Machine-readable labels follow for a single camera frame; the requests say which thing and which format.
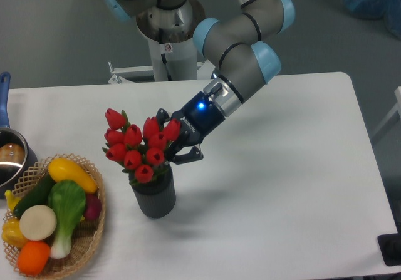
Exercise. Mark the white frame at right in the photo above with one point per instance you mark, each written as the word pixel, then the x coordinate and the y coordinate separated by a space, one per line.
pixel 388 121

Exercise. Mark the dark grey ribbed vase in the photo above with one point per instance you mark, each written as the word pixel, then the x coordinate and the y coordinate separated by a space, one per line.
pixel 156 199

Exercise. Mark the woven wicker basket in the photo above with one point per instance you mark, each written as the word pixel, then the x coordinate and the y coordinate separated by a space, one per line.
pixel 86 237

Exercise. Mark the red tulip bouquet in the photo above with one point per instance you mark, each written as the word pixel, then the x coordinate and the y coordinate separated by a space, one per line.
pixel 140 151

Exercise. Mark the yellow bell pepper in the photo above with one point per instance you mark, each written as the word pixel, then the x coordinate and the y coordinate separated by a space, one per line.
pixel 12 234

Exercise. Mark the dark green cucumber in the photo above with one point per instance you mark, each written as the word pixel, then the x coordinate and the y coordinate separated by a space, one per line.
pixel 38 195

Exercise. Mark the round beige onion slice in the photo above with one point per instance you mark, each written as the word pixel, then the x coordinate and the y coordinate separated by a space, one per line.
pixel 38 223

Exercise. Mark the blue handled saucepan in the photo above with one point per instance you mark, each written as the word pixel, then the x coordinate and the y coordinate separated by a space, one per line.
pixel 16 155

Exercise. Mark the orange fruit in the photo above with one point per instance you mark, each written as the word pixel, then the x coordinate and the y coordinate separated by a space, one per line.
pixel 33 257

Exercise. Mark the black device at table edge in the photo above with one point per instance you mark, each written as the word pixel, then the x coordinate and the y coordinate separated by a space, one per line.
pixel 390 248

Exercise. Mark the green bok choy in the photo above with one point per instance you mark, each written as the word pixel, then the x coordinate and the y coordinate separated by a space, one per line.
pixel 67 200

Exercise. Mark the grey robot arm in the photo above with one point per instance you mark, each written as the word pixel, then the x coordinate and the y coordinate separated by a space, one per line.
pixel 243 61

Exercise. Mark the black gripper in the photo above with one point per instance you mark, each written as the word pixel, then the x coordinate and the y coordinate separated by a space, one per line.
pixel 197 119

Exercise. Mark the yellow squash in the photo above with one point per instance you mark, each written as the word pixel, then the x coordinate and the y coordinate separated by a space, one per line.
pixel 61 169

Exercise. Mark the yellow banana tip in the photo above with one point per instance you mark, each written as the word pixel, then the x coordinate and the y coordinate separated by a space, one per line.
pixel 11 200

